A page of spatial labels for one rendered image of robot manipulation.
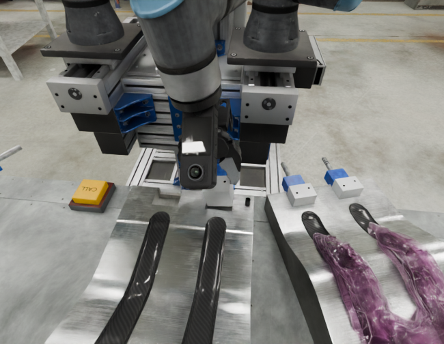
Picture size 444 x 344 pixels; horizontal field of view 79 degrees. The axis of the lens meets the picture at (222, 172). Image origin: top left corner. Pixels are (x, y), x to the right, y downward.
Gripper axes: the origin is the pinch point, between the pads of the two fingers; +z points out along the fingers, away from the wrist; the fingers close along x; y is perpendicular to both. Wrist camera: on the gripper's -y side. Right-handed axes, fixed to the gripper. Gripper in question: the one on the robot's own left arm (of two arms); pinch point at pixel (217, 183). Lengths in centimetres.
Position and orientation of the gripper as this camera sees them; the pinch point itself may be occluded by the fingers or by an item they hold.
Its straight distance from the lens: 50.3
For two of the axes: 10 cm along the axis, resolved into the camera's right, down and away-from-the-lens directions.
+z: 1.5, 5.9, 7.9
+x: -9.8, 0.1, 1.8
